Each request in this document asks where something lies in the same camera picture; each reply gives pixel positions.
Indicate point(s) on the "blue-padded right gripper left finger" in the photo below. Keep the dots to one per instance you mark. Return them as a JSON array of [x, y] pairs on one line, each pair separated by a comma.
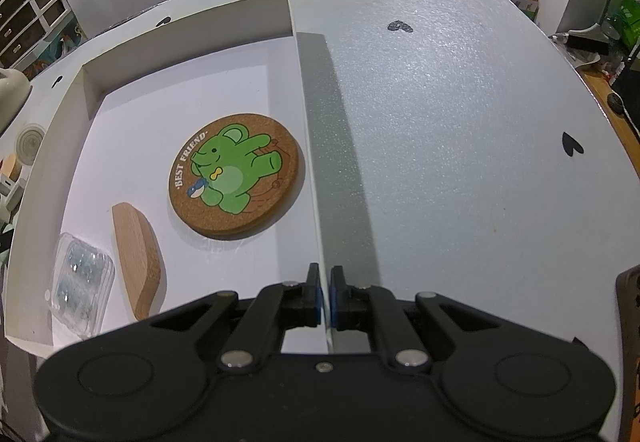
[[276, 309]]

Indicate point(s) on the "beige round lid container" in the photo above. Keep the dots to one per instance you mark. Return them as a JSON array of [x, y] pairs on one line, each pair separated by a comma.
[[28, 142]]

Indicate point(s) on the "green box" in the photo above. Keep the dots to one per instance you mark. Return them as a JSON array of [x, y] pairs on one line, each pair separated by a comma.
[[624, 23]]

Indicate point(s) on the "beige cat-ear ceramic holder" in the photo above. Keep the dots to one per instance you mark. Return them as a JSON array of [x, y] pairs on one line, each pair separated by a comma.
[[15, 89]]

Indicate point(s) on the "white shallow tray box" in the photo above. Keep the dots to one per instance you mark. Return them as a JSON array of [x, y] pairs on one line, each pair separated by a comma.
[[115, 115]]

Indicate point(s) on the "clear plastic blister case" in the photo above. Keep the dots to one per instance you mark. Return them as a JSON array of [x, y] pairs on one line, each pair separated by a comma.
[[83, 277]]

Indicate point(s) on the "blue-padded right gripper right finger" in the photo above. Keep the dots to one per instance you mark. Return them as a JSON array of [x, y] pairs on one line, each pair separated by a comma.
[[375, 311]]

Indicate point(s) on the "half-round cork piece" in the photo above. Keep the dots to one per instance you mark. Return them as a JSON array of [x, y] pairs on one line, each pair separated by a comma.
[[139, 257]]

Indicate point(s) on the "white drawer cabinet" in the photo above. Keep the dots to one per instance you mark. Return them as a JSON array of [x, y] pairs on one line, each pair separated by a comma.
[[25, 24]]

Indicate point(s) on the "round cork frog coaster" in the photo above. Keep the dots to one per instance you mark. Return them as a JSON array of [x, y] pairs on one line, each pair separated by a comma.
[[233, 175]]

